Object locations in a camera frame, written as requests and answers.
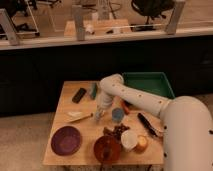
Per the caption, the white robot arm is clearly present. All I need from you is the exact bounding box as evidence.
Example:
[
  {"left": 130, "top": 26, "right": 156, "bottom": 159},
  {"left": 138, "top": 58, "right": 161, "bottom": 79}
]
[{"left": 97, "top": 74, "right": 213, "bottom": 171}]

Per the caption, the white towel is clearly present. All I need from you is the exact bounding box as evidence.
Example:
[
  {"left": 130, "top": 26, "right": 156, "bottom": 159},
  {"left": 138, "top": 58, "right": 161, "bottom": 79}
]
[{"left": 67, "top": 111, "right": 82, "bottom": 118}]

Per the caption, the red orange carrot toy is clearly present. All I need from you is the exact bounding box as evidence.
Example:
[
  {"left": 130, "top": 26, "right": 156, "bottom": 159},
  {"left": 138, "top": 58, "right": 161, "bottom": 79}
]
[{"left": 121, "top": 101, "right": 130, "bottom": 115}]

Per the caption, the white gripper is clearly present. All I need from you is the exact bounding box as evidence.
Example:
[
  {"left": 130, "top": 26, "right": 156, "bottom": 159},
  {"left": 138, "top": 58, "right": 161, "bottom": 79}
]
[{"left": 95, "top": 92, "right": 113, "bottom": 121}]

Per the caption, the wooden background table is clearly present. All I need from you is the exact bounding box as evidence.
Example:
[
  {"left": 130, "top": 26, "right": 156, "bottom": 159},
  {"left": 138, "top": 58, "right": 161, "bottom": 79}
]
[{"left": 64, "top": 19, "right": 132, "bottom": 37}]

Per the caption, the teal sponge block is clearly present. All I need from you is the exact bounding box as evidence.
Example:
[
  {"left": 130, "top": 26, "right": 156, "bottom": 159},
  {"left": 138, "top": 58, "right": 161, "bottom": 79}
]
[{"left": 90, "top": 83, "right": 98, "bottom": 100}]

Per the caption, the green plastic tray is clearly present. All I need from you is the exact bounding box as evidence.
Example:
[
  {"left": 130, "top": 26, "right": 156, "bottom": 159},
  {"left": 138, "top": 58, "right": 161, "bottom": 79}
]
[{"left": 122, "top": 72, "right": 175, "bottom": 99}]

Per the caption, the brown bowl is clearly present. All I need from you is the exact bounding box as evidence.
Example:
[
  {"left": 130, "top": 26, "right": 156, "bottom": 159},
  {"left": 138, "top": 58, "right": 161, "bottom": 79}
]
[{"left": 93, "top": 136, "right": 121, "bottom": 164}]

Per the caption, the blue cup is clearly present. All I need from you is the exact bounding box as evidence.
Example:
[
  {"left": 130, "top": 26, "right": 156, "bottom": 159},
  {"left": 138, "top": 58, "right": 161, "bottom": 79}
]
[{"left": 112, "top": 108, "right": 125, "bottom": 123}]

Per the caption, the black remote control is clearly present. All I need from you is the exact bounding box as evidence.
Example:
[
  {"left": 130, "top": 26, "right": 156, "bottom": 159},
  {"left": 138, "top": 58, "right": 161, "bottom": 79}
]
[{"left": 72, "top": 88, "right": 86, "bottom": 103}]

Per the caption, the black office chair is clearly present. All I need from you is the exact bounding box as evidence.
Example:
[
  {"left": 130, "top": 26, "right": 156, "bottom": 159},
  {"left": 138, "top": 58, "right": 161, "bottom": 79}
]
[{"left": 131, "top": 0, "right": 175, "bottom": 23}]

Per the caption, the white cup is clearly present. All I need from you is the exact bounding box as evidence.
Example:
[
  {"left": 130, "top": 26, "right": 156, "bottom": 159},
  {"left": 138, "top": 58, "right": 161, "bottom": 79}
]
[{"left": 121, "top": 130, "right": 138, "bottom": 151}]

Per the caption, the dark grape bunch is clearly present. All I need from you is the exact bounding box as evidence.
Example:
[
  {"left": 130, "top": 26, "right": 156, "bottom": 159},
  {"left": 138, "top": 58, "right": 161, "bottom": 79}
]
[{"left": 103, "top": 124, "right": 130, "bottom": 140}]

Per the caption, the black handled knife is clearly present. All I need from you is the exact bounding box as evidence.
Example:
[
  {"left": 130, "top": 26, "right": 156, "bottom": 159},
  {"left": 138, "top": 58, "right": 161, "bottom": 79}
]
[{"left": 137, "top": 113, "right": 157, "bottom": 137}]

